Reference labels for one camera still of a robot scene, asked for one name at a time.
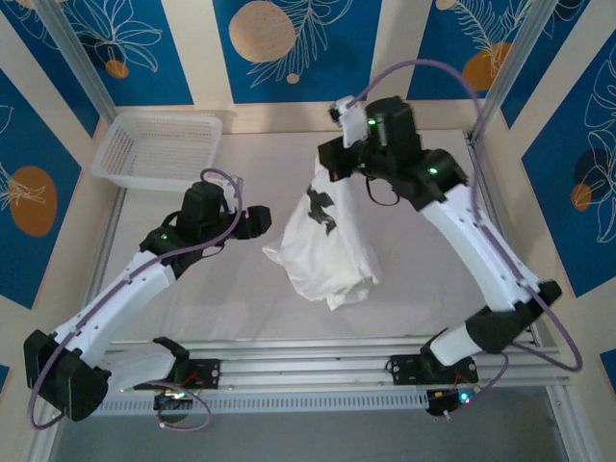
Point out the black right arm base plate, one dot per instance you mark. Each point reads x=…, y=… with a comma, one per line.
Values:
x=404, y=368

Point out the white t-shirt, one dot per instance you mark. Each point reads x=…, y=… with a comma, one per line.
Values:
x=327, y=260

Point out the aluminium table side rail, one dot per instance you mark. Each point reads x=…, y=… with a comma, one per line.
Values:
x=108, y=231
x=500, y=231

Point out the aluminium mounting rail frame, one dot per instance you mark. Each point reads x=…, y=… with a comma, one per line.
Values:
x=308, y=373

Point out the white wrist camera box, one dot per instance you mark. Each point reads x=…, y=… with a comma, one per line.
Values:
x=230, y=192
x=353, y=125

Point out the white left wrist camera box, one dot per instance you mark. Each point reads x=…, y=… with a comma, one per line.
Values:
x=230, y=192

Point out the white plastic mesh basket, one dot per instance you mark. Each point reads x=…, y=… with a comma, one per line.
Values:
x=154, y=149

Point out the aluminium frame post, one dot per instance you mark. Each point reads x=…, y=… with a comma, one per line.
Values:
x=77, y=58
x=512, y=62

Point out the aluminium frame leg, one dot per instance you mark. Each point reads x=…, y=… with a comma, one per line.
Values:
x=43, y=443
x=568, y=423

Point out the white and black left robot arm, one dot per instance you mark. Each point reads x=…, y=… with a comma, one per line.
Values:
x=67, y=380

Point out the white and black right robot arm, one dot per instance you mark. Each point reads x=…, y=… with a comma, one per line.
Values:
x=462, y=240

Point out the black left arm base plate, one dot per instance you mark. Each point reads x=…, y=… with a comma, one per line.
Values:
x=207, y=373

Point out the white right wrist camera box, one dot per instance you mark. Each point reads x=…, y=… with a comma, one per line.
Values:
x=353, y=125

